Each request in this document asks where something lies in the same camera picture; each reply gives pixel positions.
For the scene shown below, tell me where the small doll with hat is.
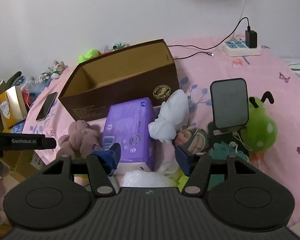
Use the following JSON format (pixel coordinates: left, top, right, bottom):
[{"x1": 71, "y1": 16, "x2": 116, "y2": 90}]
[{"x1": 174, "y1": 126, "x2": 209, "y2": 155}]

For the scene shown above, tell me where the green yellow caterpillar plush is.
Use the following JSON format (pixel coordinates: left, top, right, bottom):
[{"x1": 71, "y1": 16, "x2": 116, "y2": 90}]
[{"x1": 78, "y1": 49, "x2": 100, "y2": 63}]

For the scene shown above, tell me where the pink plush toy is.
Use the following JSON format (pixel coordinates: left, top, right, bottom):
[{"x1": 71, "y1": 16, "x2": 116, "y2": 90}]
[{"x1": 56, "y1": 120, "x2": 102, "y2": 159}]

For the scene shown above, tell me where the teal knitted cloth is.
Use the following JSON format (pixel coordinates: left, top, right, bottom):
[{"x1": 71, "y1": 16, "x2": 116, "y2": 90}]
[{"x1": 209, "y1": 141, "x2": 249, "y2": 162}]

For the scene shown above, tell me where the black smartphone on bed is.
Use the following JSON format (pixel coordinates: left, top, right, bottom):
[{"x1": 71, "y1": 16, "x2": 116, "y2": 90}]
[{"x1": 36, "y1": 92, "x2": 58, "y2": 121}]

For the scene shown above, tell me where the white power strip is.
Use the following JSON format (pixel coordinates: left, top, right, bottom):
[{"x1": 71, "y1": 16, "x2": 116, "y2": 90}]
[{"x1": 223, "y1": 40, "x2": 262, "y2": 57}]

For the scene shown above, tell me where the brown cardboard box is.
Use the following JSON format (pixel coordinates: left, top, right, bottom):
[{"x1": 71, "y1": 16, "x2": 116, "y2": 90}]
[{"x1": 58, "y1": 40, "x2": 179, "y2": 121}]

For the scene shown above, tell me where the phone on stand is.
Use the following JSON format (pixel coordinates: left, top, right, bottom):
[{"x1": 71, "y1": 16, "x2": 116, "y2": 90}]
[{"x1": 210, "y1": 78, "x2": 249, "y2": 129}]

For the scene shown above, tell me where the purple tissue pack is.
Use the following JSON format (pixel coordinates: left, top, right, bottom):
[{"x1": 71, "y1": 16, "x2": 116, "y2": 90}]
[{"x1": 102, "y1": 98, "x2": 155, "y2": 175}]

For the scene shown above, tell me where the pink printed bed sheet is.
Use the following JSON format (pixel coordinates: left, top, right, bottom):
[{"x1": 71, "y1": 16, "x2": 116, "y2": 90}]
[{"x1": 23, "y1": 40, "x2": 300, "y2": 226}]

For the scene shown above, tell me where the black charger adapter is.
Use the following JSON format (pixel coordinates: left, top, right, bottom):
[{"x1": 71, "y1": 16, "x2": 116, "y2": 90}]
[{"x1": 245, "y1": 26, "x2": 257, "y2": 49}]

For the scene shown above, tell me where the black phone stand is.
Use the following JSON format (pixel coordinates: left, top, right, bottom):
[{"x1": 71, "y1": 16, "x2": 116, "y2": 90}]
[{"x1": 207, "y1": 122, "x2": 249, "y2": 156}]

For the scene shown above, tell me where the white rabbit plush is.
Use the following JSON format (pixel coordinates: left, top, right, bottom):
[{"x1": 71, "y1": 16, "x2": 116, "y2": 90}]
[{"x1": 35, "y1": 61, "x2": 68, "y2": 84}]

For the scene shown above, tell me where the white gold paper bag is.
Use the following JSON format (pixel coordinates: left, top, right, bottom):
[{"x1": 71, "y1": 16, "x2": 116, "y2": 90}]
[{"x1": 0, "y1": 86, "x2": 27, "y2": 128}]

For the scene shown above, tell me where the white plastic bag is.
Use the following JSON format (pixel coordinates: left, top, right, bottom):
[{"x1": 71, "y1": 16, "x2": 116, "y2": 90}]
[{"x1": 148, "y1": 89, "x2": 189, "y2": 144}]

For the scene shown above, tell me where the cardboard box on floor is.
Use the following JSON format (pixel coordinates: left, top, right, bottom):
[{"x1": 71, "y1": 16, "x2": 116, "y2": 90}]
[{"x1": 1, "y1": 150, "x2": 45, "y2": 182}]

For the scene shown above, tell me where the black charging cable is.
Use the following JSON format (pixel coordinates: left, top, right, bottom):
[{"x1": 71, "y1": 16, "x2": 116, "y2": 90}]
[{"x1": 167, "y1": 16, "x2": 251, "y2": 61}]

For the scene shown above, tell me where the green plush toy with antennae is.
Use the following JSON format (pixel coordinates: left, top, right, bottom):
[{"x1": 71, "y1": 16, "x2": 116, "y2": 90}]
[{"x1": 240, "y1": 91, "x2": 277, "y2": 153}]

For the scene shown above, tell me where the yellow fluffy towel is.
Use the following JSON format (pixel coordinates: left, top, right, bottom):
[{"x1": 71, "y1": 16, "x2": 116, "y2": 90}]
[{"x1": 178, "y1": 175, "x2": 189, "y2": 192}]

